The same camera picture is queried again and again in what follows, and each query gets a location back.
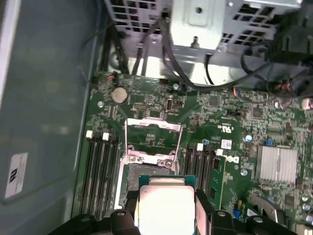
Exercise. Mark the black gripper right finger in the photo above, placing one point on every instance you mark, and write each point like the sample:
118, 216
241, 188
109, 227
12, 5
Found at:
220, 225

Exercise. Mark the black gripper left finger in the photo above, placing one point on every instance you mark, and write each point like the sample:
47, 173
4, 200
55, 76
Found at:
122, 222

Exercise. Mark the silver green CPU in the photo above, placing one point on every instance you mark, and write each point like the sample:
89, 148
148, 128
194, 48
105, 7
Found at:
166, 210

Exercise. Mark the metal socket cover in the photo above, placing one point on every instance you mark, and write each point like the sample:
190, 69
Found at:
156, 124

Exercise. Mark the RAM slot white clips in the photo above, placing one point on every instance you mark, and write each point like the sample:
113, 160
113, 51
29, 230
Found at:
199, 166
102, 176
85, 176

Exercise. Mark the CPU socket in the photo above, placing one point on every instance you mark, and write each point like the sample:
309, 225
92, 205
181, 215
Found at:
146, 170

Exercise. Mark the green RAM stick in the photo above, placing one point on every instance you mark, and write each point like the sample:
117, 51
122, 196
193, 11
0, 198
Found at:
217, 176

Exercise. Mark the white barcode board label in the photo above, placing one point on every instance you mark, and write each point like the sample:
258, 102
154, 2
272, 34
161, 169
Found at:
226, 144

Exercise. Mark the silver finned chipset heatsink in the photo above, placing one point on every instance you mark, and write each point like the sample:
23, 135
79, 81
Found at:
276, 164

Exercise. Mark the blue silver capacitor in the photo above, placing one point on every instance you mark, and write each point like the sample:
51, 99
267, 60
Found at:
249, 138

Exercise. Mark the green motherboard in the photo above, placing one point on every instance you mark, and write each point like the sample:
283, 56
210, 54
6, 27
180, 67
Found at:
215, 117

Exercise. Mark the white case sticker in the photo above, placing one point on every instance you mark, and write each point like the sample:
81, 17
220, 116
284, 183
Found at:
15, 175

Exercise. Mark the silver motherboard screw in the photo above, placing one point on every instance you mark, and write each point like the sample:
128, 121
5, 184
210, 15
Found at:
100, 104

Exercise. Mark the silver internal USB port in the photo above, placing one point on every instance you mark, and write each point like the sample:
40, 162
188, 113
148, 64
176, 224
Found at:
169, 104

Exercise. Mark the black silver PC case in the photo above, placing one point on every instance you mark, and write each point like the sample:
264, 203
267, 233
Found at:
44, 122

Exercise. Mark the round coin cell battery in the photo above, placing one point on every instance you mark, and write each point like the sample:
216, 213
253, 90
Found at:
119, 95

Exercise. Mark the silver perforated drive cage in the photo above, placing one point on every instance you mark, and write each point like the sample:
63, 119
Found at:
195, 24

